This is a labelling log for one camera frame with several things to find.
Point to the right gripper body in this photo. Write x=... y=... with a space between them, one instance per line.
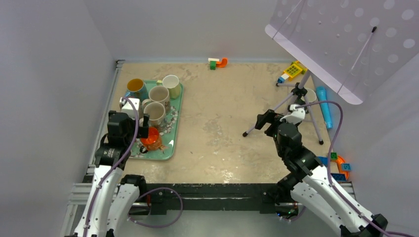
x=276 y=121

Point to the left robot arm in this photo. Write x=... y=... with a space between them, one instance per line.
x=112 y=195

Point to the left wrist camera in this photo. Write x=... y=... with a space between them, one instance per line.
x=127 y=108

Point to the tripod stand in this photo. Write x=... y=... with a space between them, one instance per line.
x=298 y=96

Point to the green brick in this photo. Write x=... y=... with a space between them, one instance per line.
x=333 y=156

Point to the green floral tray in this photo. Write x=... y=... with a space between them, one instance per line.
x=168 y=135

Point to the orange green block toy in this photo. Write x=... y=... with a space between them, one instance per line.
x=217 y=63

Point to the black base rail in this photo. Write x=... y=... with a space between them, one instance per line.
x=263 y=198

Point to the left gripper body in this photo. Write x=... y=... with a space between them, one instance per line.
x=130 y=136

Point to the cyan brick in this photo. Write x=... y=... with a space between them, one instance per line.
x=346 y=167

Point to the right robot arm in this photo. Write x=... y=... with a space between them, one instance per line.
x=308 y=182

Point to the tan floral mug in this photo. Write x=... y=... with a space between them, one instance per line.
x=157 y=115

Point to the blue mug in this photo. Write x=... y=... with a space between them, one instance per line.
x=136 y=88

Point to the beige floral mug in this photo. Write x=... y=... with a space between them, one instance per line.
x=159 y=94

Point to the dark blue brick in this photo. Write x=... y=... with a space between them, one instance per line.
x=339 y=177

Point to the light green mug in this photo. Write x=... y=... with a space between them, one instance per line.
x=172 y=83

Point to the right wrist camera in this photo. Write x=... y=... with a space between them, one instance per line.
x=295 y=115

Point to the orange mug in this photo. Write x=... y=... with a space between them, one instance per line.
x=152 y=142

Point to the blue cylinder toy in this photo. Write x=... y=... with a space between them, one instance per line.
x=322 y=96

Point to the perforated white panel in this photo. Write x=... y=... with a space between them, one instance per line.
x=352 y=46

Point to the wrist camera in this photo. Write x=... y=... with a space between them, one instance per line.
x=127 y=108
x=295 y=115

